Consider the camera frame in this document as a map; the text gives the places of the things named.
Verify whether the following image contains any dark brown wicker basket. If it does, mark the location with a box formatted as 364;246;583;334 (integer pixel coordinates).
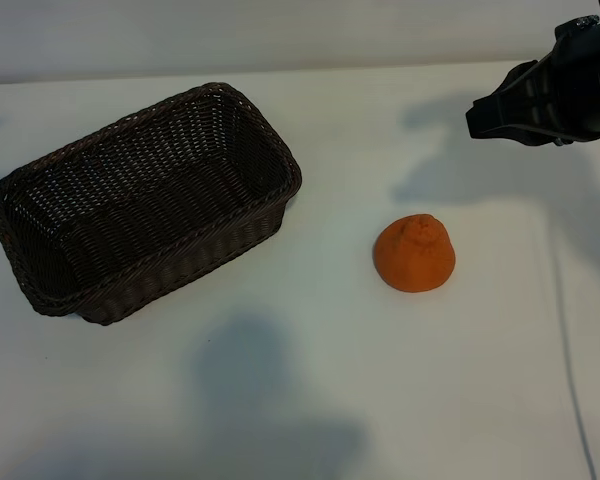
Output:
0;82;304;327

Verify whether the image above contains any orange fruit with knobby top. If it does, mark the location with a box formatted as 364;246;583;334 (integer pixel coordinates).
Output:
373;213;457;295

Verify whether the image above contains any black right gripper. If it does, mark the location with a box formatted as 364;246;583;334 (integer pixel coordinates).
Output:
464;13;600;149

